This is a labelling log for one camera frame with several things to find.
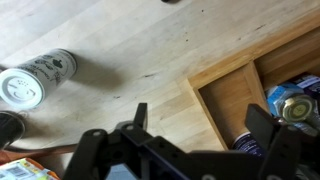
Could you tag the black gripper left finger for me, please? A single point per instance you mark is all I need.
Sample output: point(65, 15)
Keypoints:
point(141, 115)

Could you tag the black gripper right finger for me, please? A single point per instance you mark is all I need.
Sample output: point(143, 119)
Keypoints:
point(261, 125)

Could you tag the dark blue round container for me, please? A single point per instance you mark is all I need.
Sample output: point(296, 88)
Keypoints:
point(248, 144)

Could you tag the light blue packet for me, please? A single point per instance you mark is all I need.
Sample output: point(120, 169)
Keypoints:
point(278, 94)

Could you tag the glass jar with gold lid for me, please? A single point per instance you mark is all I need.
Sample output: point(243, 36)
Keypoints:
point(300, 108)

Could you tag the bamboo organizer tray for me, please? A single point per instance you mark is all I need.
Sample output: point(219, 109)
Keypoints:
point(225, 89)

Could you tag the white spice shaker bottle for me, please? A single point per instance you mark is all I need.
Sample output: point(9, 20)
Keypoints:
point(27, 85)

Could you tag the colourful snack package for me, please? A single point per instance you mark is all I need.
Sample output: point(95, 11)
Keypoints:
point(26, 169)

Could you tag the dark glass jar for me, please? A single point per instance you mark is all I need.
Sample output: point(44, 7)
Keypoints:
point(12, 128)

